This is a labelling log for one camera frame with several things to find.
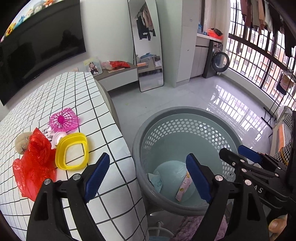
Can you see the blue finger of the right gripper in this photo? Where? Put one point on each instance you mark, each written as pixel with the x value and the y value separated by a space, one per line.
pixel 236 161
pixel 249 154

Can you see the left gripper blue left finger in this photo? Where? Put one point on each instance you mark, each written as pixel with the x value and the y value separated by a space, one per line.
pixel 48 220

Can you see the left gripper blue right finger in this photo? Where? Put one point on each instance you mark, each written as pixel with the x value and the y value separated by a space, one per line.
pixel 247 220

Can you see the pink snack wrapper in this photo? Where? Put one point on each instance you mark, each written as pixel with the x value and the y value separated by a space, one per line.
pixel 187 181

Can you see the red plastic bag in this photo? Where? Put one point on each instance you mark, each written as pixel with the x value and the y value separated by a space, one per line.
pixel 36 165

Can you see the beige plush toy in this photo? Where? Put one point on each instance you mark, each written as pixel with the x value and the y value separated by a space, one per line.
pixel 22 142

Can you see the white round lid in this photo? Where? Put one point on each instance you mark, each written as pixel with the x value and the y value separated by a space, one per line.
pixel 56 138

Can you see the yellow plastic lid frame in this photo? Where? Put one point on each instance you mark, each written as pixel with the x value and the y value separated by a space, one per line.
pixel 72 152

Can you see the white plastic mailer bag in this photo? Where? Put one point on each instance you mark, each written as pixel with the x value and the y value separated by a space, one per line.
pixel 155 180

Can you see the person's right hand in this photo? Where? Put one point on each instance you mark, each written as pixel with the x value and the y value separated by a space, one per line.
pixel 277 226

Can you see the houndstooth fabric chair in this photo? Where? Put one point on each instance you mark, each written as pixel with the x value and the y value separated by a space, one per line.
pixel 281 144

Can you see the grey perforated laundry basket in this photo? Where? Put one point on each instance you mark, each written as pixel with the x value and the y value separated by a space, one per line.
pixel 162 144

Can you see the front-load washing machine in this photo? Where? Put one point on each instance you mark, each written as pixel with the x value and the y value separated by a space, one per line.
pixel 217 61

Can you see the pink plastic mesh basket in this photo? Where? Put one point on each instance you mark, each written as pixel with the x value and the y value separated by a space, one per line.
pixel 64 121

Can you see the red basin on counter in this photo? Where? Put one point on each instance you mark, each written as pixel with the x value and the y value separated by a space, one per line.
pixel 215 33

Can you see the low grey tv cabinet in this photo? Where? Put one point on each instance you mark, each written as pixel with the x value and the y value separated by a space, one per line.
pixel 114 80

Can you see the white tall cabinet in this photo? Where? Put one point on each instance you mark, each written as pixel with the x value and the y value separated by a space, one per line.
pixel 178 22

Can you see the red bag on cabinet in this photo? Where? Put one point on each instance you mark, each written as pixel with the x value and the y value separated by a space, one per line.
pixel 119 64

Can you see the framed cartoon picture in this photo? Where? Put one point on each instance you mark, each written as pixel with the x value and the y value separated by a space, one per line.
pixel 93 66

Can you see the standing floor mirror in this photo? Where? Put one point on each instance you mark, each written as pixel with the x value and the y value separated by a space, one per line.
pixel 147 44

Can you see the row of plush toys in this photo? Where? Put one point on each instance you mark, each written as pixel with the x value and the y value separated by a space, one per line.
pixel 30 9

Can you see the black wall television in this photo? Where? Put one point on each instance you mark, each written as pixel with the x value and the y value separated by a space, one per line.
pixel 44 40

